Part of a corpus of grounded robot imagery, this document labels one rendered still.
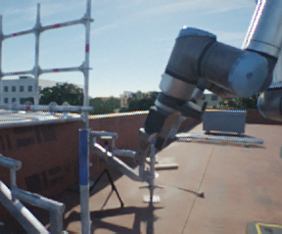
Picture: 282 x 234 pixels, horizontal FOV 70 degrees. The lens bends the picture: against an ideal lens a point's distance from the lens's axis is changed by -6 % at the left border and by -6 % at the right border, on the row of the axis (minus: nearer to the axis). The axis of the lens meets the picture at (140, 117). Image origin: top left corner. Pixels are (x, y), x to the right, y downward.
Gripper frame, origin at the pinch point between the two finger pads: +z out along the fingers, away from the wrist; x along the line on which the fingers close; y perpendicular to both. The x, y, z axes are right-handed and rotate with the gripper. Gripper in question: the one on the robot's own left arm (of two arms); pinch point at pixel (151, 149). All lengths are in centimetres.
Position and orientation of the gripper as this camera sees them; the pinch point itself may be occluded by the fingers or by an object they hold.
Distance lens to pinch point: 62.3
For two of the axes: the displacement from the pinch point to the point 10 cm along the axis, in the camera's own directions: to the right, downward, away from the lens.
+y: -8.2, -4.5, 3.6
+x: -4.7, 1.6, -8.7
